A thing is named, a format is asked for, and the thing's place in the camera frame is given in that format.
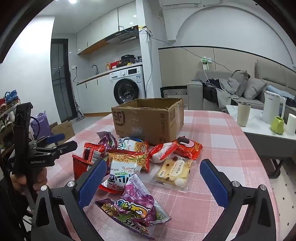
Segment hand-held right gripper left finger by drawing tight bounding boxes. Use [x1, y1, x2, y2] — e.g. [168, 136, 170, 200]
[31, 159, 108, 241]

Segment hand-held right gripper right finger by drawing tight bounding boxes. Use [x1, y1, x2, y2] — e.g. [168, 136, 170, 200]
[199, 159, 281, 241]

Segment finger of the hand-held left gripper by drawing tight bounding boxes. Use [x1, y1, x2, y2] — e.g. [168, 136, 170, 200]
[30, 133, 66, 149]
[32, 140, 78, 161]

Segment clear yellow cake packet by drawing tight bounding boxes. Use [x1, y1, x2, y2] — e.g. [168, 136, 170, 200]
[154, 156, 195, 192]

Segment large purple chip bag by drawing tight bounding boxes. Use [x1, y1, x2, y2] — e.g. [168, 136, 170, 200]
[117, 173, 172, 227]

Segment brown cardboard box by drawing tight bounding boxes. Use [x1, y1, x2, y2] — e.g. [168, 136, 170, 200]
[111, 98, 184, 146]

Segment person's left forearm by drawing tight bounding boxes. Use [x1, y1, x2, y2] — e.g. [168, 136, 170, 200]
[0, 177, 30, 241]

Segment person's left hand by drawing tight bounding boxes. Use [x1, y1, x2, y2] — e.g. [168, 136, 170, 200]
[10, 167, 47, 197]

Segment floor cardboard box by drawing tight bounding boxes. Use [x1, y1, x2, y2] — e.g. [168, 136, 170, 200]
[49, 120, 76, 142]

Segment purple plastic bag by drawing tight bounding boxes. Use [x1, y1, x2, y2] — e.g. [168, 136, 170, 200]
[30, 111, 53, 140]

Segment large red snack bag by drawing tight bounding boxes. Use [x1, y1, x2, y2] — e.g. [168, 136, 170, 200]
[72, 154, 93, 180]

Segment small red snack packet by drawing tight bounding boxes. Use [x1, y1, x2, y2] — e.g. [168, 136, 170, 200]
[83, 142, 107, 165]

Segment purple yellow snack packet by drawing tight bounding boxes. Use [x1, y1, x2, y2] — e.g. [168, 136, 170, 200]
[95, 199, 156, 240]

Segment large yellow noodle snack bag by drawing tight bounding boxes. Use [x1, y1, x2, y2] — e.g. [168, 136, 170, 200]
[102, 149, 151, 193]

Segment small purple snack bag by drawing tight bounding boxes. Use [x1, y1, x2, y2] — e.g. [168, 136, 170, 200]
[97, 131, 118, 150]

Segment orange red cookie packet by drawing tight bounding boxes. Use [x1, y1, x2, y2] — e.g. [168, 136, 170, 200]
[173, 136, 203, 161]

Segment pink plaid tablecloth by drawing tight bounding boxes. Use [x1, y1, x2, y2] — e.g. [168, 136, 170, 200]
[45, 109, 278, 241]

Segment shoe rack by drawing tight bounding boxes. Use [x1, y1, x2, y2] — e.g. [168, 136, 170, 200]
[0, 97, 22, 158]

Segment white-blue noodle snack bag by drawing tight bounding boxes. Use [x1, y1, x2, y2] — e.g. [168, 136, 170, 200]
[117, 137, 149, 153]

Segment dark glass door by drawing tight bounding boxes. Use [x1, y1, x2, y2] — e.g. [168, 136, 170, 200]
[50, 39, 78, 121]

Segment white lower kitchen cabinets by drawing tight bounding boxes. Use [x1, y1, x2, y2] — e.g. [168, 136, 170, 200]
[76, 70, 112, 115]

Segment white kitchen cabinets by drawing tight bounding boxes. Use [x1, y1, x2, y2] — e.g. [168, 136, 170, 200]
[76, 6, 139, 55]
[76, 70, 112, 115]

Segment red white snack packet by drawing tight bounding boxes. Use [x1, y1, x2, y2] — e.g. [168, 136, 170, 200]
[149, 142, 179, 164]

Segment blue shoes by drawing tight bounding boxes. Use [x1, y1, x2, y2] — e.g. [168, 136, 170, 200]
[5, 89, 18, 104]

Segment white marble coffee table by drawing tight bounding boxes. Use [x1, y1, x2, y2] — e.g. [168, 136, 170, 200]
[225, 105, 296, 161]

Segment beige tumbler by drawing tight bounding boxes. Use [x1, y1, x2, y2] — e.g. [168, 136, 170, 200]
[237, 101, 251, 127]

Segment green mug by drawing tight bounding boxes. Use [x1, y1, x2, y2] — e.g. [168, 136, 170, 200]
[270, 116, 285, 135]

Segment grey sofa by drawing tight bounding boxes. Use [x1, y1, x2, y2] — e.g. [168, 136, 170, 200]
[187, 59, 296, 112]

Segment grey jacket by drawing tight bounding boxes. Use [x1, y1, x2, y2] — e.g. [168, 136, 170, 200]
[203, 77, 242, 107]

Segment white washing machine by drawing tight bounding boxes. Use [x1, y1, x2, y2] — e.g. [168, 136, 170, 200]
[109, 65, 146, 106]

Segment white electric kettle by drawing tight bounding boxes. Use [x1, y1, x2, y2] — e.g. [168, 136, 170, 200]
[261, 90, 287, 125]

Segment white paper roll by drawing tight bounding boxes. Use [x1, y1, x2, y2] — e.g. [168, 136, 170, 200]
[286, 113, 296, 135]

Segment black white patterned mat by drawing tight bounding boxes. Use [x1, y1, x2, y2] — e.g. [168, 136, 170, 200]
[160, 85, 188, 99]

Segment light grey pillow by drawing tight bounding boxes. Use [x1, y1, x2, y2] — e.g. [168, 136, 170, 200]
[243, 77, 268, 100]

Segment dark grey pillow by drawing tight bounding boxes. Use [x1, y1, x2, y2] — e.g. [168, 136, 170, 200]
[231, 70, 249, 97]

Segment black pressure cooker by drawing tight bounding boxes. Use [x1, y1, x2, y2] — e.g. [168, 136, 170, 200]
[121, 54, 136, 66]

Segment light blue pillow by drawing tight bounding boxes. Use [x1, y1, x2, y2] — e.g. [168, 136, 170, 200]
[265, 85, 295, 98]

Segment white upper kitchen cabinets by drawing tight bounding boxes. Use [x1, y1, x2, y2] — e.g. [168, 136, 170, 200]
[76, 6, 139, 55]

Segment silver range hood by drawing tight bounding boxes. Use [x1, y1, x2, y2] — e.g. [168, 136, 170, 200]
[105, 25, 139, 45]

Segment white air conditioner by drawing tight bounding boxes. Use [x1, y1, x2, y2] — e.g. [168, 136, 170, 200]
[158, 0, 208, 10]

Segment white wall power strip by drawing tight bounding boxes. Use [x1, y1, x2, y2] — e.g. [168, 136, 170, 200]
[200, 57, 213, 70]

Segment long wall cable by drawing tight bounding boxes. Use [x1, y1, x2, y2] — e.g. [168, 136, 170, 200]
[138, 27, 205, 61]

